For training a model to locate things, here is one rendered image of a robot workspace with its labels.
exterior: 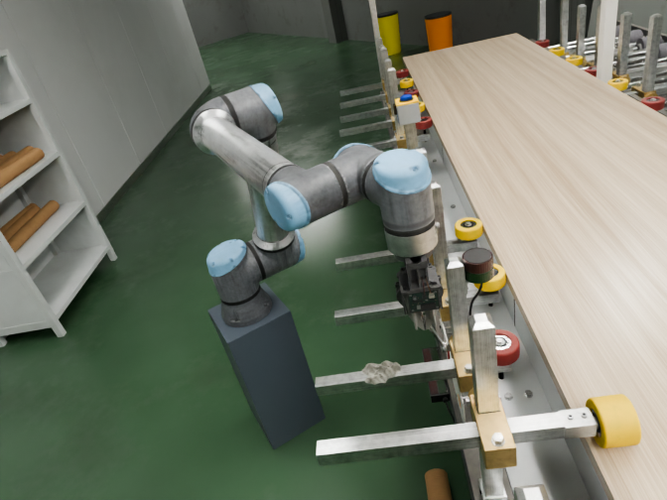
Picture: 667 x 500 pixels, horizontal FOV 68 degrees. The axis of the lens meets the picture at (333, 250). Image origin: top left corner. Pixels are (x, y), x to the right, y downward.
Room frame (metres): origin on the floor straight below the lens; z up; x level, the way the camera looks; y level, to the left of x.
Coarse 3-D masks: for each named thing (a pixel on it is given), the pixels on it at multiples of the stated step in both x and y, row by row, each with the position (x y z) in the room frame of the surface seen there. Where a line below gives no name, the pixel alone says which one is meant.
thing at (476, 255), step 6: (468, 252) 0.83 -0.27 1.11; (474, 252) 0.82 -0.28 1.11; (480, 252) 0.82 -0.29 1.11; (486, 252) 0.81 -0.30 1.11; (468, 258) 0.81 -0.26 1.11; (474, 258) 0.80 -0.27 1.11; (480, 258) 0.80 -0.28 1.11; (486, 258) 0.79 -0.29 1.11; (468, 282) 0.80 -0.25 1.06; (480, 288) 0.81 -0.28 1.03; (468, 312) 0.82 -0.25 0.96
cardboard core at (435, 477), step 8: (432, 472) 1.05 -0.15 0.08; (440, 472) 1.04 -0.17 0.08; (432, 480) 1.02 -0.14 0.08; (440, 480) 1.01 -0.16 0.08; (448, 480) 1.02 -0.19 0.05; (432, 488) 1.00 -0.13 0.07; (440, 488) 0.99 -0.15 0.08; (448, 488) 0.99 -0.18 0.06; (432, 496) 0.97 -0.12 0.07; (440, 496) 0.96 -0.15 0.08; (448, 496) 0.96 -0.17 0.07
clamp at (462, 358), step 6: (450, 342) 0.83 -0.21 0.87; (456, 354) 0.79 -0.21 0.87; (462, 354) 0.79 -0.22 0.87; (468, 354) 0.79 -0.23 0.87; (456, 360) 0.78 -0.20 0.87; (462, 360) 0.77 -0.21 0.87; (468, 360) 0.77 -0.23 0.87; (456, 366) 0.76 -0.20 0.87; (462, 366) 0.76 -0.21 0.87; (462, 372) 0.74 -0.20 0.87; (462, 378) 0.73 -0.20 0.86; (468, 378) 0.73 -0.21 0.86; (462, 384) 0.73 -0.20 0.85; (468, 384) 0.73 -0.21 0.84; (462, 390) 0.73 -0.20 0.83; (468, 390) 0.73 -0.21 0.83
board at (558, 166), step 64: (448, 64) 3.12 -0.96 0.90; (512, 64) 2.78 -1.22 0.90; (448, 128) 2.07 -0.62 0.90; (512, 128) 1.89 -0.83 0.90; (576, 128) 1.74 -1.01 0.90; (640, 128) 1.61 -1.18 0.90; (512, 192) 1.38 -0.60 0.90; (576, 192) 1.29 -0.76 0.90; (640, 192) 1.20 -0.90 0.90; (512, 256) 1.05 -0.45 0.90; (576, 256) 0.99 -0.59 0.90; (640, 256) 0.93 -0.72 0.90; (576, 320) 0.78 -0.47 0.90; (640, 320) 0.73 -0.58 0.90; (576, 384) 0.62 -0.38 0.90; (640, 384) 0.58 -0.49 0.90; (640, 448) 0.47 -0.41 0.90
